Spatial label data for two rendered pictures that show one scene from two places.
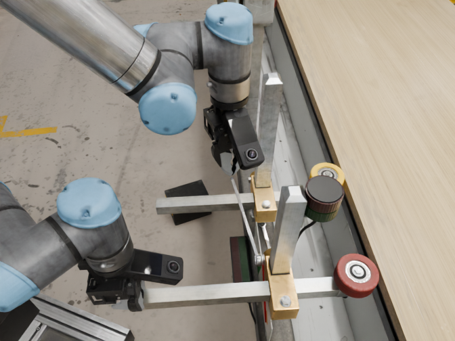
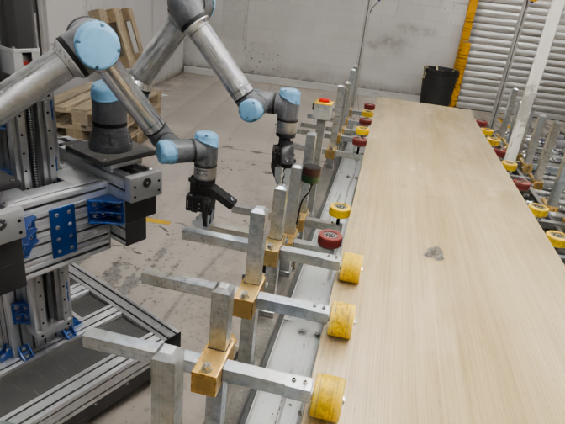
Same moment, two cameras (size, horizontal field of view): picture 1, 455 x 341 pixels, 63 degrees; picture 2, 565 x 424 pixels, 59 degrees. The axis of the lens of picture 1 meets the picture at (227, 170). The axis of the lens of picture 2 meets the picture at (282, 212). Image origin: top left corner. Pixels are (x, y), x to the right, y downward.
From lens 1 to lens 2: 121 cm
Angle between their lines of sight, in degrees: 26
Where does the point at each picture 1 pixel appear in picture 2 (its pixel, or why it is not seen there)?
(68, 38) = (223, 73)
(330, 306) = (325, 299)
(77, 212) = (203, 135)
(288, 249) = (293, 208)
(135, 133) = not seen: hidden behind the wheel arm
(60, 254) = (190, 148)
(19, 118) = not seen: hidden behind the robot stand
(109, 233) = (210, 152)
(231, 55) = (287, 107)
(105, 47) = (234, 79)
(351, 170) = (356, 209)
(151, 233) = not seen: hidden behind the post
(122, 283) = (204, 198)
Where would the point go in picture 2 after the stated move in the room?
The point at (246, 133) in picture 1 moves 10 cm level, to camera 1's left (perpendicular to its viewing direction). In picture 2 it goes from (288, 151) to (261, 145)
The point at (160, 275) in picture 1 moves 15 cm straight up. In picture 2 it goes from (224, 197) to (226, 154)
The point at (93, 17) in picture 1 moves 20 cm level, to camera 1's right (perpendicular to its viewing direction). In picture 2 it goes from (233, 69) to (293, 78)
